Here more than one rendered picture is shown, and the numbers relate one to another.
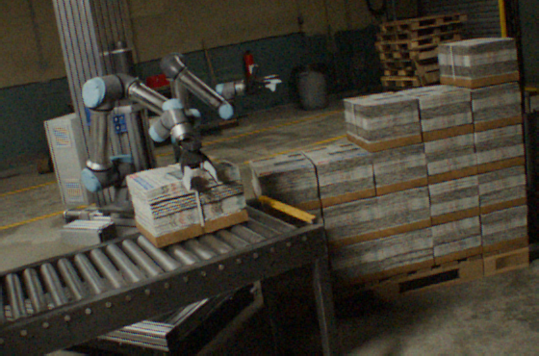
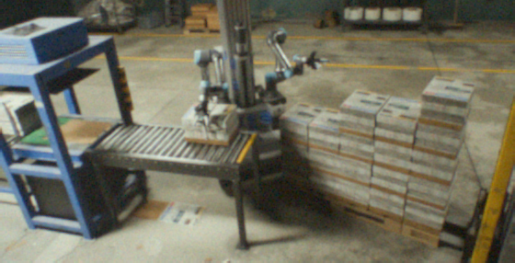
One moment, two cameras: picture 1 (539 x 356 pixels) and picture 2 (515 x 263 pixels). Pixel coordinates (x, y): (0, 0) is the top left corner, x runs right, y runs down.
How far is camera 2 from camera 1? 215 cm
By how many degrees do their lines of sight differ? 43
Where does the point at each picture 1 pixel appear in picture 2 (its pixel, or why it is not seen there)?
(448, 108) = (396, 127)
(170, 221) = (192, 133)
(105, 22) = (233, 10)
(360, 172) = (332, 139)
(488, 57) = (438, 107)
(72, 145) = not seen: hidden behind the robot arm
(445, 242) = (377, 200)
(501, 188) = (426, 192)
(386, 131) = (350, 124)
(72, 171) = not seen: hidden behind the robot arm
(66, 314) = (126, 157)
